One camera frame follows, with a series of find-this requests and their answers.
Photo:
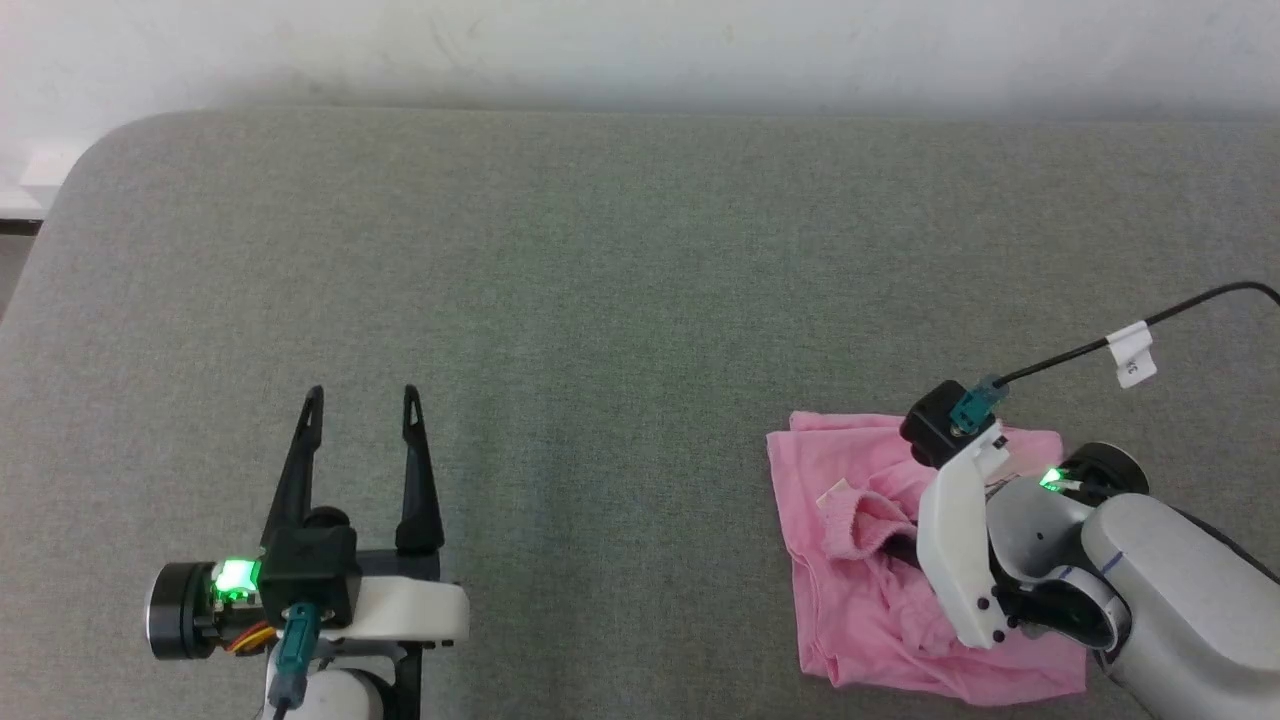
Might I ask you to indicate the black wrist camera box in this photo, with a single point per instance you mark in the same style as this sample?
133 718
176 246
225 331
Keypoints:
935 420
310 565

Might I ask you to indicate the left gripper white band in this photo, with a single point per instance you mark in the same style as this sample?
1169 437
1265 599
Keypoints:
410 610

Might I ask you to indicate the pink garment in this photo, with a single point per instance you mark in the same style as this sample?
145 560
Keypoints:
850 610

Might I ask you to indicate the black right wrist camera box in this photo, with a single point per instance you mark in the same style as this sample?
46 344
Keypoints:
935 420

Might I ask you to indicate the grey fabric sofa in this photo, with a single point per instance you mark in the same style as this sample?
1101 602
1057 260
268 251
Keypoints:
620 350

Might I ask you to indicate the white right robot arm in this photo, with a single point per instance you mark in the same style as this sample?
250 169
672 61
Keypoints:
1180 600

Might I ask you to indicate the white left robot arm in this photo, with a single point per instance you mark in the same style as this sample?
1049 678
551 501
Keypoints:
185 610

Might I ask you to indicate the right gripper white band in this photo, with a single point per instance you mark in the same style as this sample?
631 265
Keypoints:
960 540

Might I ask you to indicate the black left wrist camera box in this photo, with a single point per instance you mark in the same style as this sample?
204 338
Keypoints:
310 565

